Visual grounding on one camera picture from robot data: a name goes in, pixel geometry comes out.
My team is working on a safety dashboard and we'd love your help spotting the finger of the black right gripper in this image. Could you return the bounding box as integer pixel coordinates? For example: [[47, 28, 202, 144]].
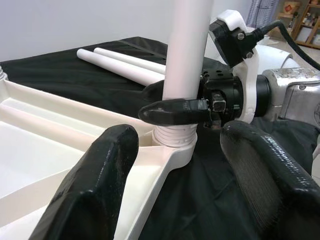
[[138, 98, 210, 126], [142, 80, 165, 101]]

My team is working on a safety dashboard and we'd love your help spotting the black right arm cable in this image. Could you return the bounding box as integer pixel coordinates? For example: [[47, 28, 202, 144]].
[[247, 19, 320, 73]]

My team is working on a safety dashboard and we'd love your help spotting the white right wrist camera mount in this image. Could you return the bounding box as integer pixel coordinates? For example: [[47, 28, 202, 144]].
[[209, 9, 261, 124]]

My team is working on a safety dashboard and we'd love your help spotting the white plastic table top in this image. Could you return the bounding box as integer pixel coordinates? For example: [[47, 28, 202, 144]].
[[0, 79, 198, 240]]

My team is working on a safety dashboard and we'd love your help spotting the blue wire rack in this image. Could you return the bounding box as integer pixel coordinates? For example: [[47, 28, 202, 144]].
[[249, 0, 272, 26]]

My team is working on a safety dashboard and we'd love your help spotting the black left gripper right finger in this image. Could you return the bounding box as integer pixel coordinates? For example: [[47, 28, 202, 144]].
[[219, 120, 320, 240]]

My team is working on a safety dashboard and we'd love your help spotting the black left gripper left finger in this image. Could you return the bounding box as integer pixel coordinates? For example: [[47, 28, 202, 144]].
[[28, 124, 140, 240]]

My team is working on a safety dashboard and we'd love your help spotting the black cloth table cover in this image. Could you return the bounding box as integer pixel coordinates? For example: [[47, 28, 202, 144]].
[[0, 36, 320, 240]]

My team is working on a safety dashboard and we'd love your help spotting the wooden shelf unit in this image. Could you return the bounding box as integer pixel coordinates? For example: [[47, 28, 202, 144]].
[[277, 0, 320, 48]]

